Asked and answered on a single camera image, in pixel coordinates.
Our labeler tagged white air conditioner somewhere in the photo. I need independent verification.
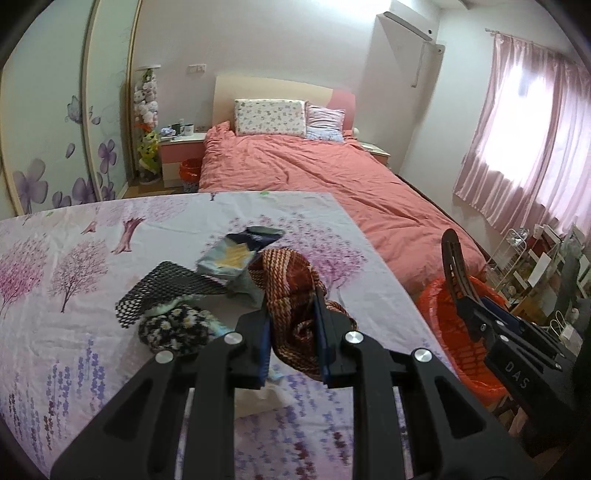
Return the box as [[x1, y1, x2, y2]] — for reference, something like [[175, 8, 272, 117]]
[[376, 0, 446, 44]]

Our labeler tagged hanging column of plush toys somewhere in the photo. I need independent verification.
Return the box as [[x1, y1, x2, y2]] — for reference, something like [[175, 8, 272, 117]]
[[133, 67, 162, 185]]

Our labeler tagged black mesh cloth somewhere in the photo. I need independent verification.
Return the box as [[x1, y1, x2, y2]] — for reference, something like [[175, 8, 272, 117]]
[[115, 261, 229, 328]]

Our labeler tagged small orange waste basket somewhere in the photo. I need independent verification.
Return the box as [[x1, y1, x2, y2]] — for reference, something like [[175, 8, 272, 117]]
[[180, 158, 202, 192]]

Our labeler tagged cream and pink headboard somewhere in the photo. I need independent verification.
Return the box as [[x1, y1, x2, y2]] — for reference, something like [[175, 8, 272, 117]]
[[213, 75, 356, 132]]

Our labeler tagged black daisy print sock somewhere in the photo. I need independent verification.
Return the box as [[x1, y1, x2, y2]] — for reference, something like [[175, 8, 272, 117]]
[[139, 307, 223, 358]]

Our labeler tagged curtain rod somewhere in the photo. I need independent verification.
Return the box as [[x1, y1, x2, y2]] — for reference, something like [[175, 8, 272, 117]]
[[485, 27, 571, 58]]

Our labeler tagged white paper bag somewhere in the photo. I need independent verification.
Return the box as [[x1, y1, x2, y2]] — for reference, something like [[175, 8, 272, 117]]
[[549, 311, 583, 355]]

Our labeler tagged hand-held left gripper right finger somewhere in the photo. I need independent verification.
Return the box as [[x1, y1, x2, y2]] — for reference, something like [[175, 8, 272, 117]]
[[314, 288, 539, 480]]

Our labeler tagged red patterned knit cloth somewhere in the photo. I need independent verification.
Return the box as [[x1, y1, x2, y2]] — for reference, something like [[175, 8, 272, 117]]
[[249, 248, 357, 381]]

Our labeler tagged tree print bed sheet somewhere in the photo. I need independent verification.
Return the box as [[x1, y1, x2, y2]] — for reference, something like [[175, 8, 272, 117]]
[[0, 191, 455, 480]]

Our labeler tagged white floral pillow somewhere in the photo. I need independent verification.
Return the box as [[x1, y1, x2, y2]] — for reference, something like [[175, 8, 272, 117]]
[[233, 98, 309, 138]]

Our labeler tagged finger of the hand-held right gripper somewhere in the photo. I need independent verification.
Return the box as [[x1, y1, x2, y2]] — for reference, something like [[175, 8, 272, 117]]
[[480, 298, 563, 360], [441, 228, 498, 343]]

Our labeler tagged large orange trash bin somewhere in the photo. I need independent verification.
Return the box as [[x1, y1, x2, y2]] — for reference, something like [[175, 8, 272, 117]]
[[416, 276, 513, 402]]

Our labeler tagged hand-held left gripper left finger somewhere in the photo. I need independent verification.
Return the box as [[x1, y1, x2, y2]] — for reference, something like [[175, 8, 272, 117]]
[[50, 308, 273, 480]]

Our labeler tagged white wire rack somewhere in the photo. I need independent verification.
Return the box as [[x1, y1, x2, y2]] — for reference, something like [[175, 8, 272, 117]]
[[485, 228, 532, 301]]

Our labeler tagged pink curtain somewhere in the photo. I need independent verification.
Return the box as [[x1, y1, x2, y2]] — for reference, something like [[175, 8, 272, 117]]
[[452, 34, 591, 241]]

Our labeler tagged blue yellow patterned sock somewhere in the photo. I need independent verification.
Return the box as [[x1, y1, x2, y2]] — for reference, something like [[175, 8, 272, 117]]
[[196, 226, 283, 308]]

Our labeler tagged nightstand with papers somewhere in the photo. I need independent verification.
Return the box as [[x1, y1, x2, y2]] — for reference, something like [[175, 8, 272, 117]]
[[358, 138, 392, 168]]

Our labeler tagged pink bed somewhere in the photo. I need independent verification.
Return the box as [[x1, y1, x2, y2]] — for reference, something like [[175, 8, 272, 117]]
[[198, 121, 488, 296]]

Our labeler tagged pink striped pillow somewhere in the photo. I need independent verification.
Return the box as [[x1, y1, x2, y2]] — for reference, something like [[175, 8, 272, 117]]
[[305, 105, 347, 143]]

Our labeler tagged flower print sliding wardrobe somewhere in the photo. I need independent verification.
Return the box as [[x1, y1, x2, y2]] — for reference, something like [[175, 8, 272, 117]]
[[0, 0, 141, 217]]

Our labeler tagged pink and white nightstand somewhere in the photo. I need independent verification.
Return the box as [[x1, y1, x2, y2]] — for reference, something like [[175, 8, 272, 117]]
[[159, 132, 208, 188]]

